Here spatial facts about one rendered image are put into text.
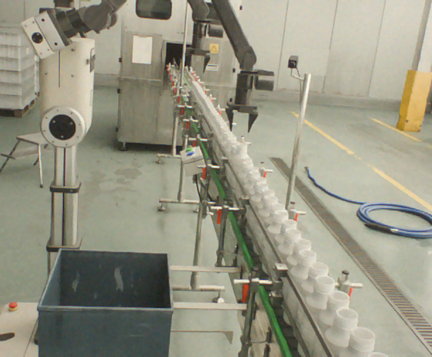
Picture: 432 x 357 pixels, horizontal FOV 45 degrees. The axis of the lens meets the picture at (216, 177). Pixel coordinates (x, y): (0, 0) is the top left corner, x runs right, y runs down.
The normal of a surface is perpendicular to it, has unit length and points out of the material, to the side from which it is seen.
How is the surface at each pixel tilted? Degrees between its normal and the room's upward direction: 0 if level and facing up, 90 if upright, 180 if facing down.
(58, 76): 90
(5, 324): 0
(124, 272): 90
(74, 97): 101
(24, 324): 0
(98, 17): 88
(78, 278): 90
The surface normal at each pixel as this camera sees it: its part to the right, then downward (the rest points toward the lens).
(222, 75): 0.12, 0.30
